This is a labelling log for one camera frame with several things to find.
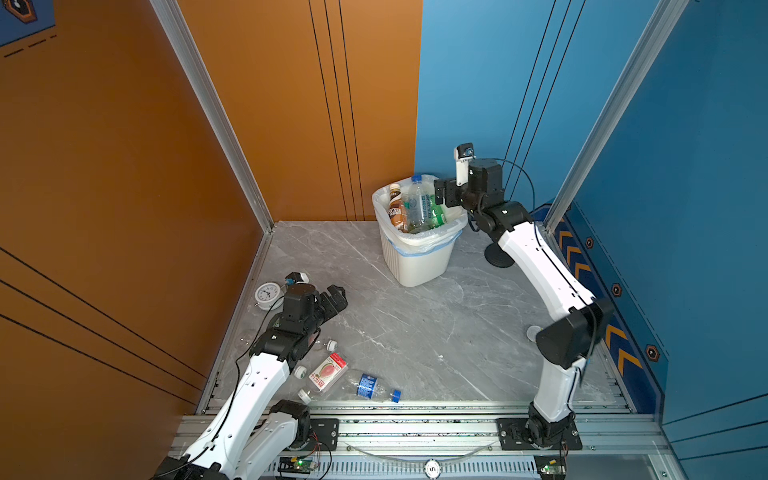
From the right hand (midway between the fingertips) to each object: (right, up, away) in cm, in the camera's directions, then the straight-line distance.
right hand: (450, 178), depth 79 cm
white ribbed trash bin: (-5, -26, +25) cm, 37 cm away
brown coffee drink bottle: (-14, -7, +8) cm, 18 cm away
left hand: (-31, -31, +2) cm, 44 cm away
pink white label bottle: (-34, -53, 0) cm, 63 cm away
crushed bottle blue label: (-22, -54, -3) cm, 59 cm away
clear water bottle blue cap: (-7, -6, +12) cm, 15 cm away
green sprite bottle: (-1, -8, +16) cm, 18 cm away
